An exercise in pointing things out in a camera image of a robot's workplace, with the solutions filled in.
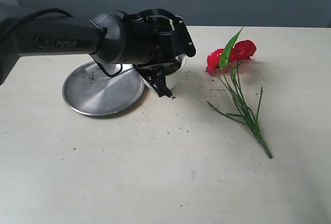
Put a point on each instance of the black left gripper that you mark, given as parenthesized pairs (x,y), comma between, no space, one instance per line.
(172,38)

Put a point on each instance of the artificial red flower stem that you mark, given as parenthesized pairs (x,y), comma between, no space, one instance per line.
(228,61)

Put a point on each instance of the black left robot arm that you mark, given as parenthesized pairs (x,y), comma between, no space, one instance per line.
(149,40)

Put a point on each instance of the white scalloped flower pot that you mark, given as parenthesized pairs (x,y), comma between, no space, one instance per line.
(172,80)

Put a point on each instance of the round stainless steel plate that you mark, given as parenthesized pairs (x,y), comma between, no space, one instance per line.
(87,90)

